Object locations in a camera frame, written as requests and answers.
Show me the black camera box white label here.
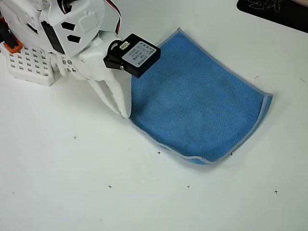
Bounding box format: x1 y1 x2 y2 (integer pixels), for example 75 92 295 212
103 33 162 78

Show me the blue microfibre cloth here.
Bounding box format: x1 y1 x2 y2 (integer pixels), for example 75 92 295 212
128 27 274 166

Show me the orange and black clamp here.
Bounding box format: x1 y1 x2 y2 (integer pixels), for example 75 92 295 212
0 17 23 53

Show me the red black white servo cable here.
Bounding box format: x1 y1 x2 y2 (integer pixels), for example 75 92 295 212
105 0 124 35

